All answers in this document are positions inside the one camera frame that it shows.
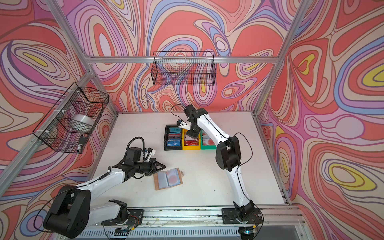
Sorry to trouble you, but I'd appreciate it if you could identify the wall wire basket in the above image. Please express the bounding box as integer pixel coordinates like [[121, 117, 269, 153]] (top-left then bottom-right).
[[151, 50, 217, 86], [33, 83, 110, 154]]

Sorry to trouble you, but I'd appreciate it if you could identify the green plastic bin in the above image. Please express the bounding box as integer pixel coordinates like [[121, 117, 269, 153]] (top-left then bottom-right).
[[200, 131, 217, 150]]

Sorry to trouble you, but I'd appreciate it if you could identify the tan leather card holder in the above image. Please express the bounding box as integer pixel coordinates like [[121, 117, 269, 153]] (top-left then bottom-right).
[[154, 168, 183, 191]]

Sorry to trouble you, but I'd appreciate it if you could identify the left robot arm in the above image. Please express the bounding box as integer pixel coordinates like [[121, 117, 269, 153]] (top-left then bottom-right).
[[43, 147, 166, 239]]

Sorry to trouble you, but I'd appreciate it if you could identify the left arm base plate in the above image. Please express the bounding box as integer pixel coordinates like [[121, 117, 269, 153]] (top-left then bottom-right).
[[102, 209, 144, 227]]

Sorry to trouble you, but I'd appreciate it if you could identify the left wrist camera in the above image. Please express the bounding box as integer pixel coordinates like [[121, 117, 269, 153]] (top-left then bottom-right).
[[145, 148, 156, 159]]

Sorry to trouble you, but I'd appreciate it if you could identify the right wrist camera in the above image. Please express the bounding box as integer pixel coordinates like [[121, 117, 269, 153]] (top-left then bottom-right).
[[177, 120, 191, 130]]

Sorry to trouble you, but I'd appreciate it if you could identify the aluminium front rail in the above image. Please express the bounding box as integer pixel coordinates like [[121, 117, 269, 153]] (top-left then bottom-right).
[[76, 205, 307, 236]]

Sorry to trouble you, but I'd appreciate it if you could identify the black plastic bin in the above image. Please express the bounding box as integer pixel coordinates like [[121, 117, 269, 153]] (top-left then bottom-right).
[[164, 125, 183, 151]]

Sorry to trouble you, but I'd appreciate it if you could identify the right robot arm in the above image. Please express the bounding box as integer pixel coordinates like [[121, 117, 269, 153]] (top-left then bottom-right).
[[177, 105, 255, 222]]

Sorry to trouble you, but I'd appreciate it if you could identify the left wall wire basket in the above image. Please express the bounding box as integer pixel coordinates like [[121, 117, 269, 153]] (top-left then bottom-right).
[[33, 83, 110, 154]]

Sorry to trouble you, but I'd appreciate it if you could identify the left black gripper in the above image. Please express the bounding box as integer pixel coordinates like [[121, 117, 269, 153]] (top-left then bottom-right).
[[132, 158, 166, 177]]

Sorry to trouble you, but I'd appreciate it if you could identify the white tape roll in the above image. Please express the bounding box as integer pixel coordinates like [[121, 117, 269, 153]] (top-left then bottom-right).
[[69, 114, 95, 134]]

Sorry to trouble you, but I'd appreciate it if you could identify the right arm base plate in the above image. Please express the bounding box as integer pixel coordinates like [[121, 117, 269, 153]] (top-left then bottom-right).
[[218, 208, 264, 226]]

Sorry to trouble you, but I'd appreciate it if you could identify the back wall wire basket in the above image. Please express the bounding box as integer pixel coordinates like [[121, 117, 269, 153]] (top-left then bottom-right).
[[151, 50, 217, 86]]

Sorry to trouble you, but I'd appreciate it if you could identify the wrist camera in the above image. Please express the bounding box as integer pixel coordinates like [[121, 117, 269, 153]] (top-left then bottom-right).
[[145, 148, 156, 159], [177, 120, 191, 130]]

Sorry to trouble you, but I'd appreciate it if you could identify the yellow plastic bin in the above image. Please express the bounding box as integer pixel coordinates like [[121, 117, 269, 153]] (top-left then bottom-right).
[[182, 130, 201, 151]]

